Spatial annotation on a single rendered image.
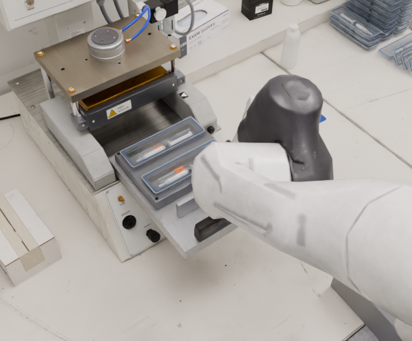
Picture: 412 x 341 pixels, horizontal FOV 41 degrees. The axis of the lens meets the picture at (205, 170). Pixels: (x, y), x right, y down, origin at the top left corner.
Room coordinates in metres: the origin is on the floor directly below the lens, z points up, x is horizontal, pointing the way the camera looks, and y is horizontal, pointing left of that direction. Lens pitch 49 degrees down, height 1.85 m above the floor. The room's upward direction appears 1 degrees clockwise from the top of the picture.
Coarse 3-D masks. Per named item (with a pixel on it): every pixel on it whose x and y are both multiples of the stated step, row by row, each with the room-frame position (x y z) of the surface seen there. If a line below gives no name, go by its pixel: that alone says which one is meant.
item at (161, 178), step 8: (208, 144) 0.81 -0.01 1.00; (192, 152) 0.78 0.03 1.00; (176, 160) 0.76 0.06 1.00; (184, 160) 0.76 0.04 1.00; (192, 160) 0.76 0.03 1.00; (160, 168) 0.74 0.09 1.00; (168, 168) 0.74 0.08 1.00; (176, 168) 0.74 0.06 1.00; (184, 168) 0.74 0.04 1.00; (144, 176) 0.72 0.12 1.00; (152, 176) 0.72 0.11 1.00; (160, 176) 0.72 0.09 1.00; (168, 176) 0.72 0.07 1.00; (176, 176) 0.72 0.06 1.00; (184, 176) 0.72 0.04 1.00; (152, 184) 0.70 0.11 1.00; (160, 184) 0.70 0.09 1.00; (168, 184) 0.70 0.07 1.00
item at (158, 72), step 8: (144, 72) 0.98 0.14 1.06; (152, 72) 0.98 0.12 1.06; (160, 72) 0.98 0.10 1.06; (128, 80) 0.95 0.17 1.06; (136, 80) 0.95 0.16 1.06; (144, 80) 0.95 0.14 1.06; (152, 80) 0.96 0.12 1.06; (112, 88) 0.92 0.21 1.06; (120, 88) 0.92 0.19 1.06; (128, 88) 0.92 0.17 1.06; (136, 88) 0.93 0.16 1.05; (96, 96) 0.90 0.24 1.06; (104, 96) 0.90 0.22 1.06; (112, 96) 0.90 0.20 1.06; (80, 104) 0.89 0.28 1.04; (88, 104) 0.87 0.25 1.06; (96, 104) 0.87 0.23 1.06
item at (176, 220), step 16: (112, 160) 0.79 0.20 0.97; (128, 176) 0.75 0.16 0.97; (192, 192) 0.70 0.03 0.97; (144, 208) 0.68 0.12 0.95; (160, 208) 0.66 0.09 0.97; (176, 208) 0.64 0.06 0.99; (192, 208) 0.66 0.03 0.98; (160, 224) 0.63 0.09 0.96; (176, 224) 0.62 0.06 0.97; (192, 224) 0.62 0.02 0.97; (224, 224) 0.62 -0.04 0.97; (176, 240) 0.59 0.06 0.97; (192, 240) 0.59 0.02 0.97; (208, 240) 0.59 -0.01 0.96
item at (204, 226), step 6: (198, 222) 0.60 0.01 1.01; (204, 222) 0.60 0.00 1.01; (210, 222) 0.60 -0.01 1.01; (216, 222) 0.60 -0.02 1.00; (222, 222) 0.61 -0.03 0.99; (198, 228) 0.59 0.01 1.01; (204, 228) 0.59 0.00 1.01; (210, 228) 0.60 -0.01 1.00; (198, 234) 0.58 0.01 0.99; (198, 240) 0.58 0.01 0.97
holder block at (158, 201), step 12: (180, 120) 0.89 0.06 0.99; (132, 144) 0.81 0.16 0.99; (192, 144) 0.82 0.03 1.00; (120, 156) 0.78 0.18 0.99; (168, 156) 0.78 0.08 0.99; (144, 168) 0.75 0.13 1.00; (132, 180) 0.73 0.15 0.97; (144, 192) 0.69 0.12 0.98; (168, 192) 0.68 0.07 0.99; (180, 192) 0.69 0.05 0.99; (156, 204) 0.66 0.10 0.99
